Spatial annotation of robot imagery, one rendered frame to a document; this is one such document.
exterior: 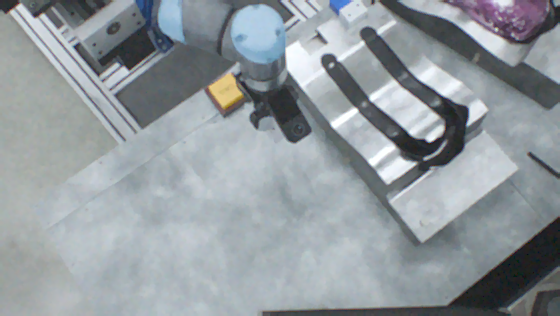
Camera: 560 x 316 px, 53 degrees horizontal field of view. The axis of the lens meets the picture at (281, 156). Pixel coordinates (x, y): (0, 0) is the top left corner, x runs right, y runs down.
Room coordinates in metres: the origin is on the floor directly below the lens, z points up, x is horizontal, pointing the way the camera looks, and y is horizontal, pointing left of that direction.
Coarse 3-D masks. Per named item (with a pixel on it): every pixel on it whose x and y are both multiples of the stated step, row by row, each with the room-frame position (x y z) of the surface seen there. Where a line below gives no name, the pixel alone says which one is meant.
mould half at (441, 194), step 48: (288, 48) 0.56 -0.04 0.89; (336, 48) 0.55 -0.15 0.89; (336, 96) 0.44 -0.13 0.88; (384, 96) 0.43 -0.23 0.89; (336, 144) 0.36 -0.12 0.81; (384, 144) 0.31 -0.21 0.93; (480, 144) 0.31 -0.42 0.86; (384, 192) 0.22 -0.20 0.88; (432, 192) 0.22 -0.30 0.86; (480, 192) 0.21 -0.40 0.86
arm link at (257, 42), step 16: (240, 16) 0.41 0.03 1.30; (256, 16) 0.41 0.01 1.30; (272, 16) 0.40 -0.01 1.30; (224, 32) 0.40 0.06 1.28; (240, 32) 0.38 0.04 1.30; (256, 32) 0.38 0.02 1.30; (272, 32) 0.38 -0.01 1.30; (224, 48) 0.38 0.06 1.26; (240, 48) 0.37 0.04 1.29; (256, 48) 0.36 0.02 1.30; (272, 48) 0.36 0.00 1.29; (240, 64) 0.37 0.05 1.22; (256, 64) 0.36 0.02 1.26; (272, 64) 0.36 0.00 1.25; (256, 80) 0.36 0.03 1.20
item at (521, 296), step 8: (552, 264) 0.05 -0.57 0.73; (544, 272) 0.04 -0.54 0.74; (552, 272) 0.03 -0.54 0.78; (536, 280) 0.02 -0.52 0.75; (544, 280) 0.02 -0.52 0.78; (552, 280) 0.02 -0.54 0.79; (528, 288) 0.01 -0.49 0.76; (520, 296) -0.01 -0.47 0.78; (504, 304) -0.02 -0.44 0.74; (512, 304) -0.02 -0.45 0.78; (520, 304) -0.02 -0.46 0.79; (512, 312) -0.04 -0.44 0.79; (520, 312) -0.04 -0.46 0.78
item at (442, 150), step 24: (384, 48) 0.54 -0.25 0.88; (336, 72) 0.50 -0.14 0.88; (408, 72) 0.48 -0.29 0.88; (360, 96) 0.44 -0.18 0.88; (432, 96) 0.41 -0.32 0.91; (384, 120) 0.37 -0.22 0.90; (456, 120) 0.35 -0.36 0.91; (408, 144) 0.31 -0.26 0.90; (432, 144) 0.30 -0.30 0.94; (456, 144) 0.31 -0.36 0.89; (432, 168) 0.26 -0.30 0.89
